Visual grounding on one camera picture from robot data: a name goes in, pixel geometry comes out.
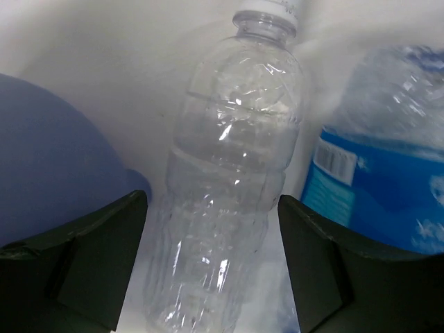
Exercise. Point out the crushed bottle blue label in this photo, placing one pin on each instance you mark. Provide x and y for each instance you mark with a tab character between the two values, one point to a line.
377	166

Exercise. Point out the blue plastic bin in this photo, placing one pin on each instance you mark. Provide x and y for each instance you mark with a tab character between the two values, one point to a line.
56	166

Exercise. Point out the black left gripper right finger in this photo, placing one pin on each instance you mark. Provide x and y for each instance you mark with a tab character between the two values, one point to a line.
343	281

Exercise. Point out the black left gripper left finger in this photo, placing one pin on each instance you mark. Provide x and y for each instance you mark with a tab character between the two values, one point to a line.
73	278

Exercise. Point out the clear unlabelled plastic bottle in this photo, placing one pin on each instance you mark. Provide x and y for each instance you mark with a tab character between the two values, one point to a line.
232	144

